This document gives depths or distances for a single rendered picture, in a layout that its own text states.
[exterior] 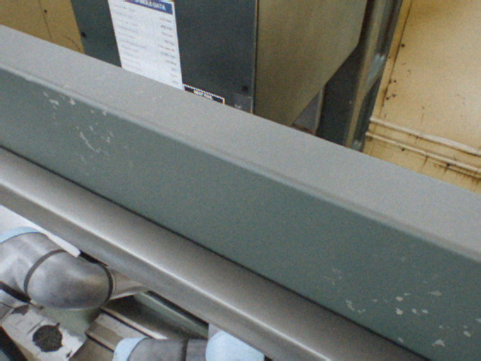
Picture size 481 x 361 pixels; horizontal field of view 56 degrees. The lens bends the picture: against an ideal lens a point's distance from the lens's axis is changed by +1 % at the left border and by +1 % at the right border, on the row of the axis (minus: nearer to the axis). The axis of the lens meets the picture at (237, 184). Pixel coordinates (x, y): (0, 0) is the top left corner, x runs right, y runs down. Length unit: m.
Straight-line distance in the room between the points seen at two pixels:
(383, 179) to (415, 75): 1.68
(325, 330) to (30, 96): 0.23
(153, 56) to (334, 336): 0.77
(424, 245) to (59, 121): 0.23
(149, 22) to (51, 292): 0.56
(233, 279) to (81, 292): 0.73
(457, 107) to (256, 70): 1.22
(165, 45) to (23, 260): 0.52
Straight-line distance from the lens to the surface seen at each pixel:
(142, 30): 0.94
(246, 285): 0.27
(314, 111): 1.61
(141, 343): 0.73
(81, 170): 0.33
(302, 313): 0.27
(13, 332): 1.99
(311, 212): 0.22
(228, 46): 0.82
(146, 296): 1.65
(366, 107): 1.99
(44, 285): 0.98
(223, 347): 0.61
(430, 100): 1.93
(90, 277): 0.99
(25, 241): 1.05
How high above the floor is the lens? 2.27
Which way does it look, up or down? 45 degrees down
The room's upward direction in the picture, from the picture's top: straight up
